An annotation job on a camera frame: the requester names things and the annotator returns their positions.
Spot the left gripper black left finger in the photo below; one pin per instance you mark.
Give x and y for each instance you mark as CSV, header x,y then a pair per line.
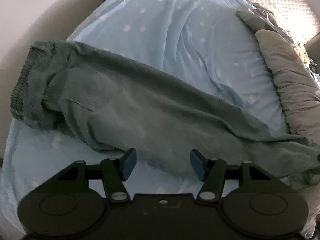
x,y
114,172

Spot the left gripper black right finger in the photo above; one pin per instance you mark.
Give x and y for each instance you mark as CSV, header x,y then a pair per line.
x,y
211,172

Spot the dark grey-green trousers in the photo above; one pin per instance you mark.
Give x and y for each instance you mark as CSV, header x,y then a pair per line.
x,y
111,102

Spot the grey ribbed blanket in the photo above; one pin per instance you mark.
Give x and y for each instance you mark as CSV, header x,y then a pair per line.
x,y
296,84

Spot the light blue bed sheet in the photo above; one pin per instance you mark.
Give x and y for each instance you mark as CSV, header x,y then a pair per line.
x,y
201,42

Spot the white quilted headboard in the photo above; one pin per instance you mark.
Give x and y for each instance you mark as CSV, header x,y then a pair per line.
x,y
294,16

